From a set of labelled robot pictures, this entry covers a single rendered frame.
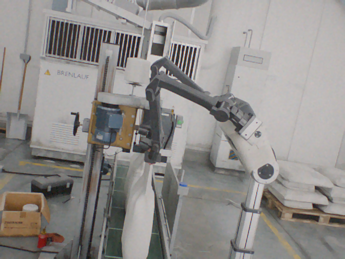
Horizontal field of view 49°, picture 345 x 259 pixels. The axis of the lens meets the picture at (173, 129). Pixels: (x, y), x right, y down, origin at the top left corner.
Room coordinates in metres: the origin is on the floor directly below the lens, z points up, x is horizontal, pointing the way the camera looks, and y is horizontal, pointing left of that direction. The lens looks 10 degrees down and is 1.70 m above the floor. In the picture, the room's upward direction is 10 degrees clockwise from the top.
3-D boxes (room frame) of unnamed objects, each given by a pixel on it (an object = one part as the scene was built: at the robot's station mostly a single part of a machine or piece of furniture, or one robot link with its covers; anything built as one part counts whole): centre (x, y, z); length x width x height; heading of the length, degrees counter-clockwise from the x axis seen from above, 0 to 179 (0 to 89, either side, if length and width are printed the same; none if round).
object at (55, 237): (3.12, 0.87, 0.02); 0.22 x 0.18 x 0.04; 8
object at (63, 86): (5.95, 0.95, 1.05); 2.28 x 1.16 x 2.09; 98
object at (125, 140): (2.83, 0.46, 1.18); 0.34 x 0.25 x 0.31; 98
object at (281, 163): (5.31, -1.75, 0.56); 0.66 x 0.43 x 0.15; 95
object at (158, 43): (5.21, 0.42, 1.82); 0.51 x 0.27 x 0.71; 8
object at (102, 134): (2.58, 0.46, 1.21); 0.15 x 0.15 x 0.25
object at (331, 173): (5.23, -2.40, 0.56); 0.67 x 0.43 x 0.15; 8
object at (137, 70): (2.61, 0.31, 1.61); 0.17 x 0.17 x 0.17
